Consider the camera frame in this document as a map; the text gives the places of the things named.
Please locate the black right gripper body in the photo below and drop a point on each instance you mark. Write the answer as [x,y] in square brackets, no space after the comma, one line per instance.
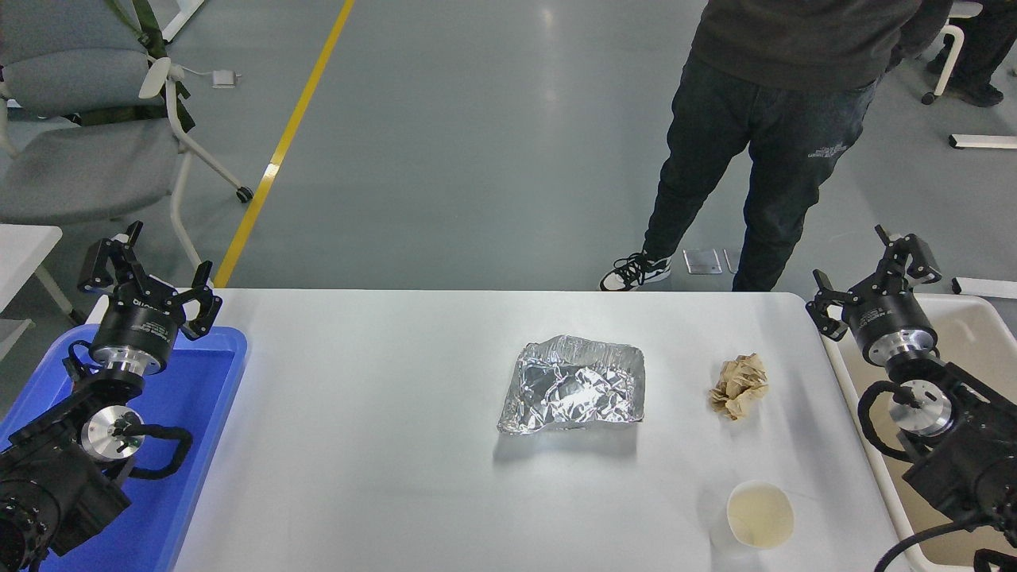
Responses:
[890,318]

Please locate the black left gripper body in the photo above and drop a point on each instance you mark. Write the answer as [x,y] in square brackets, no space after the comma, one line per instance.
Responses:
[139,322]

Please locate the tan paper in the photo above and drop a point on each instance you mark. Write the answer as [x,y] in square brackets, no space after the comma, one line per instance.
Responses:
[739,389]

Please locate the white paper cup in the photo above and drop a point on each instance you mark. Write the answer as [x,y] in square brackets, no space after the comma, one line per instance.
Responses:
[761,516]

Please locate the silver foil tray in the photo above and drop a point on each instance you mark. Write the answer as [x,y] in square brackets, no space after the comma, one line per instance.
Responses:
[572,389]

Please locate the short white furniture foot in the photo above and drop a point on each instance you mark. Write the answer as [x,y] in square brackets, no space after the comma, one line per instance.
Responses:
[985,287]

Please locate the large pale plastic bin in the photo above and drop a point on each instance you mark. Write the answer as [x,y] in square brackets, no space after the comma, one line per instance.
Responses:
[977,342]

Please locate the small white side table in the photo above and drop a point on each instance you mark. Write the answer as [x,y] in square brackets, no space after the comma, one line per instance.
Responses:
[24,254]

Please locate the narrow metal floor plate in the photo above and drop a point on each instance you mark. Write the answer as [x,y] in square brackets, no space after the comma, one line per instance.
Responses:
[731,258]

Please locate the grey wheeled chair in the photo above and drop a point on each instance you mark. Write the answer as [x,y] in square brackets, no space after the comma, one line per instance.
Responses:
[71,167]

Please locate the large metal floor plate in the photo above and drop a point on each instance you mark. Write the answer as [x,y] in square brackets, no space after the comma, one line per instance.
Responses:
[703,261]

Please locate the blue plastic tray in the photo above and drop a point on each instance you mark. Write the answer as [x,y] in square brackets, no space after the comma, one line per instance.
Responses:
[191,445]

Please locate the long white furniture foot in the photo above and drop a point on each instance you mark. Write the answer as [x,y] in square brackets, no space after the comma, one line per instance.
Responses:
[985,141]

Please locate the white power adapter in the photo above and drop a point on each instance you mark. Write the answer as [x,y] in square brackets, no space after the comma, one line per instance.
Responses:
[224,78]

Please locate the standing person with sneakers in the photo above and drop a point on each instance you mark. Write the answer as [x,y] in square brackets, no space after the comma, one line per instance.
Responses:
[715,119]

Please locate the white framed wheeled chair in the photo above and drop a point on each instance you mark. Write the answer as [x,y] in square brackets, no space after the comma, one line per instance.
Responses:
[953,56]

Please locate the person with dark shoes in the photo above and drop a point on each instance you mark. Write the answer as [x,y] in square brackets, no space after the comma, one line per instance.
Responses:
[985,48]

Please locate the white slanted table leg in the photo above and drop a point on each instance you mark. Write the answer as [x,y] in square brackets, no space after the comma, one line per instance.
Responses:
[181,17]

